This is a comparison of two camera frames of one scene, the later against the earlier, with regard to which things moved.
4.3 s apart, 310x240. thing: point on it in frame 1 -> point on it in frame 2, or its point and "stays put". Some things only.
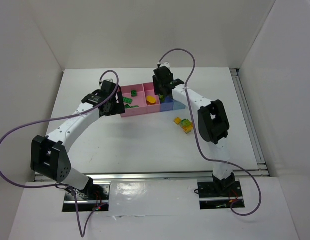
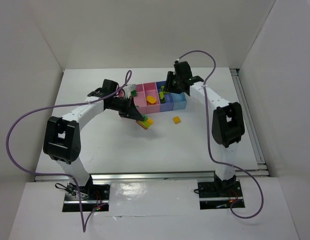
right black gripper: x=161 y=90 -> x=169 y=82
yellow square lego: x=177 y=120 stays put
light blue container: x=178 y=105 stays put
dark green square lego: x=133 y=93 stays put
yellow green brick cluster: x=187 y=129 -> x=146 y=124
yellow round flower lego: x=151 y=99 stays put
